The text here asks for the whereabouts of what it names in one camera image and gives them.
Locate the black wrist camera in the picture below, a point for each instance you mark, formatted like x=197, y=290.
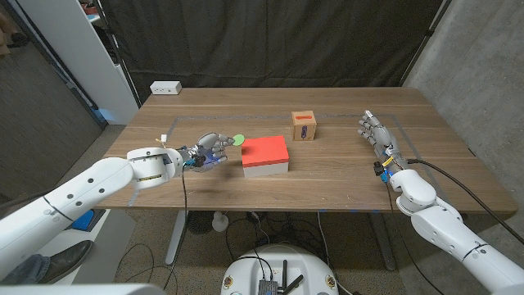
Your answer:
x=378, y=168
x=199, y=160

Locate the person's blue jeans leg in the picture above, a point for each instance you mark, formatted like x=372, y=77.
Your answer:
x=22, y=270

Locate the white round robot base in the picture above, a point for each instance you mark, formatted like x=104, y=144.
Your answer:
x=280, y=266

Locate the white cabinet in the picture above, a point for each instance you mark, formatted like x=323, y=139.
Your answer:
x=82, y=53

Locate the grey table leg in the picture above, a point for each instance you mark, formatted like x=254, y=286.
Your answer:
x=382, y=241

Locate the red and white box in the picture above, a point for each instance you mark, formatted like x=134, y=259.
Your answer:
x=264, y=151

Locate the wooden box with red slot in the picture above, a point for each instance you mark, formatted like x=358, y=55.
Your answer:
x=304, y=127

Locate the white power outlet box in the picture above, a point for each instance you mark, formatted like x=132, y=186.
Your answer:
x=165, y=87

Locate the white robot torso edge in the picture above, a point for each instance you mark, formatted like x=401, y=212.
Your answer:
x=82, y=289

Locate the black curtain backdrop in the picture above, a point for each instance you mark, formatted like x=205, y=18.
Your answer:
x=270, y=41

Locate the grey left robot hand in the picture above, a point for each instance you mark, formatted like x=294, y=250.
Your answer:
x=209, y=151

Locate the blue foot pedal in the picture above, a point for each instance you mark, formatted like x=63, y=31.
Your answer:
x=84, y=221

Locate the black upright antenna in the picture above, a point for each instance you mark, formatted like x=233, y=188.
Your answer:
x=284, y=274

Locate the green round coin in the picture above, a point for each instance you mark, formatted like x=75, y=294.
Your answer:
x=239, y=139

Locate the black leather shoe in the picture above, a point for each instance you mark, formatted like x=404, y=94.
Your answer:
x=67, y=260

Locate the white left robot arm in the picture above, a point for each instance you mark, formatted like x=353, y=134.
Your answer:
x=82, y=192

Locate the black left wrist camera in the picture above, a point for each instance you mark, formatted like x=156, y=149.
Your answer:
x=199, y=160

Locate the black tilted antenna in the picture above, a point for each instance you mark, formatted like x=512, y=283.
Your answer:
x=294, y=284

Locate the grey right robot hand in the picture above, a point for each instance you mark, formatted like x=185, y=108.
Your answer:
x=382, y=139

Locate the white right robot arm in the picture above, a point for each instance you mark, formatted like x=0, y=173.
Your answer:
x=450, y=233

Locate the white floor platform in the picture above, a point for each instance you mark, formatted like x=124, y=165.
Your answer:
x=110, y=237

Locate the white table leg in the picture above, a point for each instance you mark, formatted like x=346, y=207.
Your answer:
x=177, y=237

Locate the black small fan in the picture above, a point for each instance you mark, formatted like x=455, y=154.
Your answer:
x=200, y=223

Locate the white bulb-shaped object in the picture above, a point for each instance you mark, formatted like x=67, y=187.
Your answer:
x=220, y=223

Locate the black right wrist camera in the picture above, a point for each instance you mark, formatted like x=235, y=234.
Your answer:
x=378, y=168

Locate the grey tape outline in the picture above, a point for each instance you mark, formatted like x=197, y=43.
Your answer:
x=262, y=116

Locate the black backdrop stand pole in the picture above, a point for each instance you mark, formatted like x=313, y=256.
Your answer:
x=118, y=57
x=425, y=39

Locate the grey electronics box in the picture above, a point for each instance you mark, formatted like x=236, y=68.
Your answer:
x=267, y=287

